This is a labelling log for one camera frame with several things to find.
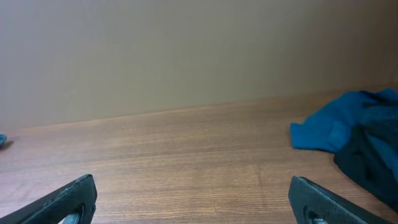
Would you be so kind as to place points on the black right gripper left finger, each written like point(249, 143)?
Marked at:
point(72, 203)

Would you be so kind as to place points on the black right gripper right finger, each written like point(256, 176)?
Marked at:
point(311, 203)

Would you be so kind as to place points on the dark navy garment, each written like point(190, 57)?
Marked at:
point(369, 158)

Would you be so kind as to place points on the light blue folded jeans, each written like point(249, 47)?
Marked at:
point(3, 139)

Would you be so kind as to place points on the blue shirt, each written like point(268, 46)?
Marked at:
point(329, 129)

